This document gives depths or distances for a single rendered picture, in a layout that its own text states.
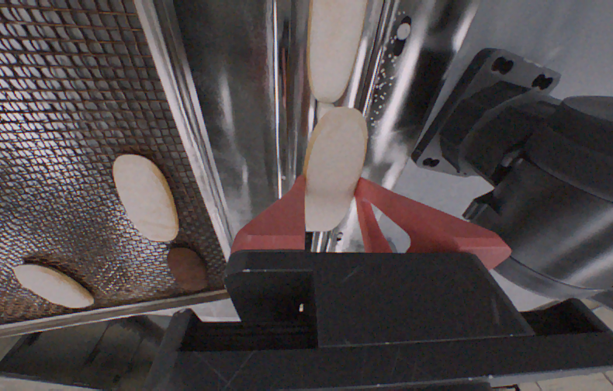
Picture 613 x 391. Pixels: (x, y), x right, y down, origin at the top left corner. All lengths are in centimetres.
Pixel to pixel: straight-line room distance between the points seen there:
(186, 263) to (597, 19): 45
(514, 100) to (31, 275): 47
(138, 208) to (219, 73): 14
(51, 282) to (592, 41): 57
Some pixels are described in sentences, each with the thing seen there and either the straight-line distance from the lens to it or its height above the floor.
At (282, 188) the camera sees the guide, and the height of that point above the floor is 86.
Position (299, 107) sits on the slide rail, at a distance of 18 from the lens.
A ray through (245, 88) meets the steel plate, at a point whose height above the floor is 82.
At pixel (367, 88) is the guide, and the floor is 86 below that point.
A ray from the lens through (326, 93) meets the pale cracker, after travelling 17.
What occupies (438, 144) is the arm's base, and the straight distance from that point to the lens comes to 26.
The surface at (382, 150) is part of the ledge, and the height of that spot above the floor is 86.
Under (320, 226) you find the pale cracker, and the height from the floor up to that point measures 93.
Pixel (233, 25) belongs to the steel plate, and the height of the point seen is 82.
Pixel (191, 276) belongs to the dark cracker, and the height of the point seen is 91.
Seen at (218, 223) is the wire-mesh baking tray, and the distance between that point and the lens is 22.
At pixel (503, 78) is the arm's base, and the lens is 27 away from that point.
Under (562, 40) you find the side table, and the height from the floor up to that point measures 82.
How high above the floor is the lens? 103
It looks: 49 degrees down
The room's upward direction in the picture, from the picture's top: 176 degrees clockwise
